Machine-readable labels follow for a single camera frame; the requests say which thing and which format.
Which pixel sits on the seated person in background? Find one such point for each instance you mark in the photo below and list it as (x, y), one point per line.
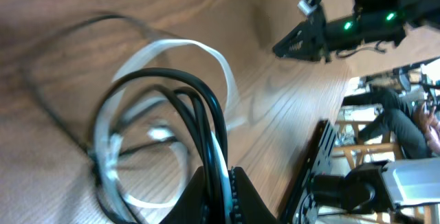
(416, 128)

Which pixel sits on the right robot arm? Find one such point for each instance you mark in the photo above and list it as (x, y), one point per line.
(372, 21)

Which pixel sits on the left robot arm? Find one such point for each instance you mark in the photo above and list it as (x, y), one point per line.
(219, 195)

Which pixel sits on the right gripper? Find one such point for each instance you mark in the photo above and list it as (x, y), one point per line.
(306, 43)

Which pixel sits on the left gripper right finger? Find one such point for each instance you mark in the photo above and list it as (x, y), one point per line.
(247, 206)

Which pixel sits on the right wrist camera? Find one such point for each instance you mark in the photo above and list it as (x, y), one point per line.
(306, 8)

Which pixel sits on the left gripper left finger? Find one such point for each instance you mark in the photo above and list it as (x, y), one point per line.
(191, 206)

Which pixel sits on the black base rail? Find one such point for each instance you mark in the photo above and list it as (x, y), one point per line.
(299, 205)

